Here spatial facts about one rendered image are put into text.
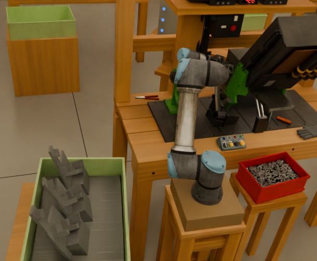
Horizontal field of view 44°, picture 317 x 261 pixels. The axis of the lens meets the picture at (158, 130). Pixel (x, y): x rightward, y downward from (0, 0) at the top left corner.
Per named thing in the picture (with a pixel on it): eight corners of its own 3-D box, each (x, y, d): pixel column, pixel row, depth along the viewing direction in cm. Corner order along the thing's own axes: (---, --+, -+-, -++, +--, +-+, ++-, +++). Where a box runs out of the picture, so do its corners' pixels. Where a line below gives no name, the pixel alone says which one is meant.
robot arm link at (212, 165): (223, 189, 177) (229, 167, 169) (194, 186, 177) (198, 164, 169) (222, 171, 187) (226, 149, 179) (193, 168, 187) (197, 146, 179)
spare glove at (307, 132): (315, 125, 249) (317, 121, 248) (328, 134, 242) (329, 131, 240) (291, 131, 241) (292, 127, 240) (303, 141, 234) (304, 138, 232)
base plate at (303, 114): (328, 126, 253) (329, 123, 252) (166, 144, 223) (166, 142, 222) (293, 91, 284) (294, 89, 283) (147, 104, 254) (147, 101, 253)
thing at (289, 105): (293, 110, 223) (295, 106, 221) (268, 113, 218) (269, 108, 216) (260, 76, 252) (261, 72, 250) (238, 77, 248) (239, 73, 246)
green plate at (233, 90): (243, 104, 233) (259, 73, 222) (231, 102, 230) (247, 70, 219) (235, 93, 242) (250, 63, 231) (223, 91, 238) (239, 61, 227)
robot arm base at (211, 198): (225, 205, 183) (229, 190, 177) (193, 205, 181) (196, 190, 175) (219, 182, 195) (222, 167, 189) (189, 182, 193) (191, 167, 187)
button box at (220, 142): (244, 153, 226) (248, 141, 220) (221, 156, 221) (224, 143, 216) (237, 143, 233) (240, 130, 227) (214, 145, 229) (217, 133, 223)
